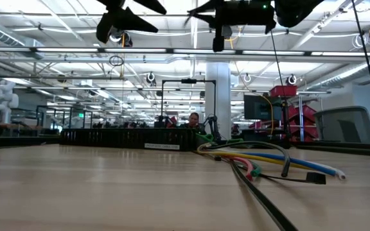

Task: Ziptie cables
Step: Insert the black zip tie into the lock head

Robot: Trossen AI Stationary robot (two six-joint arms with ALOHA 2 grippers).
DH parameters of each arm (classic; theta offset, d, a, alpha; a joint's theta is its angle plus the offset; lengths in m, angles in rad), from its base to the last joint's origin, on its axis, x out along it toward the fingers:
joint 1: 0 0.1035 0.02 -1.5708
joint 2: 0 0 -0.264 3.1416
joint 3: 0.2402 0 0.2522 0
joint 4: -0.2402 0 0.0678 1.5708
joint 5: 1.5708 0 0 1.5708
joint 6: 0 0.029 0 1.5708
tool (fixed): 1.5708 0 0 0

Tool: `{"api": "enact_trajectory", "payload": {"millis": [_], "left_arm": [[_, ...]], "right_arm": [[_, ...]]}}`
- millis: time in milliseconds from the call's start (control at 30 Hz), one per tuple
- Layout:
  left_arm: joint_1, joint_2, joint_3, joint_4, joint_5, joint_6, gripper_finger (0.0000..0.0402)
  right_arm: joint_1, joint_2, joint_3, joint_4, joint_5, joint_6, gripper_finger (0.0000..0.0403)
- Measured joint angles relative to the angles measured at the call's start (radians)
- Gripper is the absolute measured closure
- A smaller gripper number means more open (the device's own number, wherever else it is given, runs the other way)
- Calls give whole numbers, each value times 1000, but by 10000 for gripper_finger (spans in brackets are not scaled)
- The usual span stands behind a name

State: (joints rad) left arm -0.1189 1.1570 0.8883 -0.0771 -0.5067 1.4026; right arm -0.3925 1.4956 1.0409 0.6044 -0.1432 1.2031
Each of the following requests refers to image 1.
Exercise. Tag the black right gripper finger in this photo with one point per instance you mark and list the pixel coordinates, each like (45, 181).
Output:
(209, 8)
(209, 20)

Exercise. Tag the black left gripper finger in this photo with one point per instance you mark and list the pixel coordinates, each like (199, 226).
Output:
(133, 22)
(154, 5)

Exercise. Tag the grey-backed black glove green cuff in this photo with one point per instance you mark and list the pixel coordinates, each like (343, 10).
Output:
(206, 138)

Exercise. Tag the black zip tie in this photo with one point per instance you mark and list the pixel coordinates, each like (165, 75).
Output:
(268, 205)

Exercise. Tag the black background robot arm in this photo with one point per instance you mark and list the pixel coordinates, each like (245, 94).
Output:
(213, 126)

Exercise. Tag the long ceiling light bar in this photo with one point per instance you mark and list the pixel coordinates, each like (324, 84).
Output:
(188, 51)

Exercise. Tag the small white ceiling reel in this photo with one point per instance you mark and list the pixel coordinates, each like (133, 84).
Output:
(287, 80)
(151, 82)

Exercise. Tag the white structural column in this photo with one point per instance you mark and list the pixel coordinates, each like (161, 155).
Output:
(223, 96)

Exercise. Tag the red storage bin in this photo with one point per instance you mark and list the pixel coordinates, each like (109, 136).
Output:
(283, 91)

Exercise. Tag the dark computer monitor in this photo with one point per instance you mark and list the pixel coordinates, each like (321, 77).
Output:
(257, 107)

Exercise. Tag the person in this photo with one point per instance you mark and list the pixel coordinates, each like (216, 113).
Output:
(194, 120)

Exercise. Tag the rack of red bins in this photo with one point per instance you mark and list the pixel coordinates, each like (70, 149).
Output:
(307, 114)

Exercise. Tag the white robot figure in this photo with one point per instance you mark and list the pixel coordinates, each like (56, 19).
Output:
(3, 99)

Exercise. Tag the grey office chair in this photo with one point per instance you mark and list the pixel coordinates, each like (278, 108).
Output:
(342, 125)

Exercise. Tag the flat black raceway cover strip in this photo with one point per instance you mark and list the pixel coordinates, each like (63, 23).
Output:
(365, 154)

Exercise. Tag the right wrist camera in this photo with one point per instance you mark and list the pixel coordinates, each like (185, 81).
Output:
(218, 40)

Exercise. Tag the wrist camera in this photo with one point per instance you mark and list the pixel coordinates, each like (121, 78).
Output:
(104, 30)
(218, 40)

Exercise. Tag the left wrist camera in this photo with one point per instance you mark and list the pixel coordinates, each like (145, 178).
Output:
(104, 30)

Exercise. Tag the black camera stand frame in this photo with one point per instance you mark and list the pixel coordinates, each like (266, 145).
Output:
(189, 81)

